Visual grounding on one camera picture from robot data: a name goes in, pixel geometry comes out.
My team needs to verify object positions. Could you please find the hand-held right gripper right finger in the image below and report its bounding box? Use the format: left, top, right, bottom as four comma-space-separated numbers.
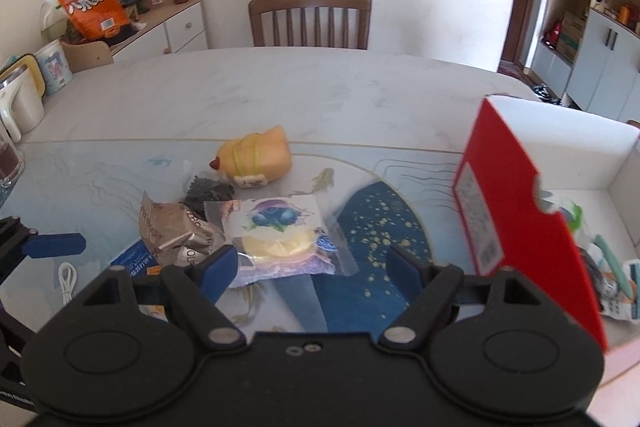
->
378, 246, 561, 350

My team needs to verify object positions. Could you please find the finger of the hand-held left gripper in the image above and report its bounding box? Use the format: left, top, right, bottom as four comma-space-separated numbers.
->
0, 217, 87, 288

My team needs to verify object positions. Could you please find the orange snack bag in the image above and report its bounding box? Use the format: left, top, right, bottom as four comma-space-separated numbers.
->
51, 0, 135, 42

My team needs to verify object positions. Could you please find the light wooden chair back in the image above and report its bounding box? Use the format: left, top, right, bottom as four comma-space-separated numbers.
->
62, 41, 115, 74

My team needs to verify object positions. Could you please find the yellow rimmed tray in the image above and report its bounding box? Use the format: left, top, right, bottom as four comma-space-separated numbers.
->
0, 53, 47, 98

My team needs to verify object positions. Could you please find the brown foil snack packet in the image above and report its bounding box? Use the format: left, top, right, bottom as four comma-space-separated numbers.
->
139, 191, 228, 269

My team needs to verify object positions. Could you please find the white plastic bag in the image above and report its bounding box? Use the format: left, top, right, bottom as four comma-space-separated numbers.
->
40, 0, 69, 44

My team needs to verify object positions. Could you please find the teal plastic stick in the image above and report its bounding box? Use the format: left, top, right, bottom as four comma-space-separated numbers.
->
595, 234, 632, 298

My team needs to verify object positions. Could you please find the green white plastic item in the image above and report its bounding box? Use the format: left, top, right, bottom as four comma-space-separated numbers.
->
542, 191, 584, 236

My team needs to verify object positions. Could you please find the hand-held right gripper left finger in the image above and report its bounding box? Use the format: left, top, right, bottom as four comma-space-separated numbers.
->
80, 244, 248, 350

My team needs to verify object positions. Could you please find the yellow duck toy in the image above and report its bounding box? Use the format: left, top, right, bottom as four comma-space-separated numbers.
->
210, 124, 293, 190

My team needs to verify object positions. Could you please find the printed white canister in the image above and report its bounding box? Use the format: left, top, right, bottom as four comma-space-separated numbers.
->
34, 41, 74, 96

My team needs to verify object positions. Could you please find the white packet with orange print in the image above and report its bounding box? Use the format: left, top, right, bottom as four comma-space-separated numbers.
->
600, 274, 640, 323

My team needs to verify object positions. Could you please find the black snack packet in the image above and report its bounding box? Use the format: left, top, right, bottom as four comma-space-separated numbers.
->
182, 176, 236, 212

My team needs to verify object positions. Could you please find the grey wall cabinet unit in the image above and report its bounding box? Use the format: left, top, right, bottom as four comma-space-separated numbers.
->
525, 0, 640, 124

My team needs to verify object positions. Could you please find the white electric kettle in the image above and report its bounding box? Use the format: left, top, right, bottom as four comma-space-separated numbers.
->
0, 67, 46, 144

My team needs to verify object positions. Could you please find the white sideboard with wooden top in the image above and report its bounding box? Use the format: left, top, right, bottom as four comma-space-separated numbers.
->
107, 0, 210, 64

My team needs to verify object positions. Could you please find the black pouch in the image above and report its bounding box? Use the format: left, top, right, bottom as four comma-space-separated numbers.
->
575, 247, 609, 314

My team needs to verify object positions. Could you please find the red cardboard box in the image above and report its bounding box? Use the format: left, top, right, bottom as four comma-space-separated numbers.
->
452, 94, 640, 353

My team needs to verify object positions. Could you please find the blueberry bread packet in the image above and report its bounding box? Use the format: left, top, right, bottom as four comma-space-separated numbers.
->
202, 194, 360, 290

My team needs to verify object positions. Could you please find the white cable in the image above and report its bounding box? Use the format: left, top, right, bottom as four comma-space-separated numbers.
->
57, 261, 79, 306

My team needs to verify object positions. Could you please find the glass with dark drink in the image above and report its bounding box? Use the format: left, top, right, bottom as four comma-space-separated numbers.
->
0, 127, 26, 196

